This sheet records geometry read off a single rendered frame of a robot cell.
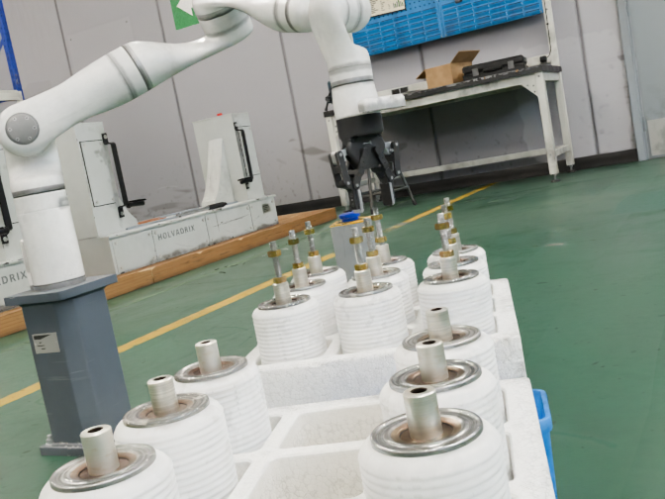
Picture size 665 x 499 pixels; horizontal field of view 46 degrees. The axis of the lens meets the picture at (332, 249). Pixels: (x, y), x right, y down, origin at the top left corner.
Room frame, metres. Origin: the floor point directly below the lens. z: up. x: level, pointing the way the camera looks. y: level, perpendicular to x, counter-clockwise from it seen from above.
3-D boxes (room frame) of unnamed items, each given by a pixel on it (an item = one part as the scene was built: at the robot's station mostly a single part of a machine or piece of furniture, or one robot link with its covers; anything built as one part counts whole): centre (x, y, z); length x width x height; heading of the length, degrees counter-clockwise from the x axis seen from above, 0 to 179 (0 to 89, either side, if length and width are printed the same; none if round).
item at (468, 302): (1.04, -0.15, 0.16); 0.10 x 0.10 x 0.18
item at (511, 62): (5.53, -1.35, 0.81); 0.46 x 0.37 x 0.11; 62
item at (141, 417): (0.66, 0.17, 0.25); 0.08 x 0.08 x 0.01
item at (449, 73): (5.78, -1.07, 0.87); 0.40 x 0.30 x 0.23; 48
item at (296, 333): (1.09, 0.08, 0.16); 0.10 x 0.10 x 0.18
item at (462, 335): (0.73, -0.09, 0.25); 0.08 x 0.08 x 0.01
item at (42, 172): (1.43, 0.50, 0.54); 0.09 x 0.09 x 0.17; 16
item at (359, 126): (1.29, -0.08, 0.46); 0.08 x 0.08 x 0.09
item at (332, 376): (1.18, -0.06, 0.09); 0.39 x 0.39 x 0.18; 78
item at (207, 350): (0.78, 0.14, 0.26); 0.02 x 0.02 x 0.03
